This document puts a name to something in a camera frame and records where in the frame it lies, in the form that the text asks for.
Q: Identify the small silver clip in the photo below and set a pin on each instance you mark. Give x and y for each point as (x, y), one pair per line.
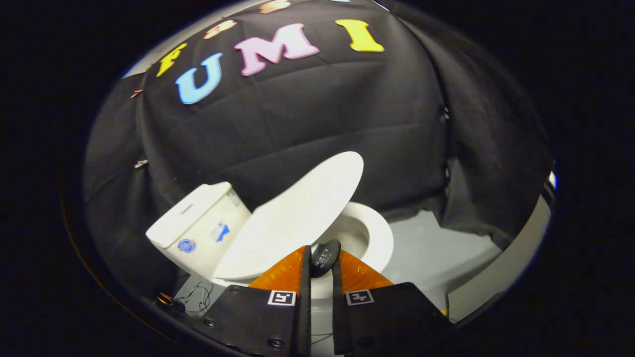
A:
(141, 163)

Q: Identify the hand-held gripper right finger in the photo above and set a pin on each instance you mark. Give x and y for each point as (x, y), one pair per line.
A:
(338, 307)

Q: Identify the white toilet lid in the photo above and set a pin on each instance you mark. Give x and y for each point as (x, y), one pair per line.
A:
(292, 218)

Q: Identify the black backdrop cloth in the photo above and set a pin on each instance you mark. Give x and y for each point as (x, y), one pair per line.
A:
(307, 129)

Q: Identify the small red clip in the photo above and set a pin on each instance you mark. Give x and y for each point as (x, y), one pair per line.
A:
(135, 92)

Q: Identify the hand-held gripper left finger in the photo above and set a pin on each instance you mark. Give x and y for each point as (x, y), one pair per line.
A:
(304, 297)

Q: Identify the white toilet bowl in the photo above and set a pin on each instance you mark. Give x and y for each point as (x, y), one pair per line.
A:
(374, 238)

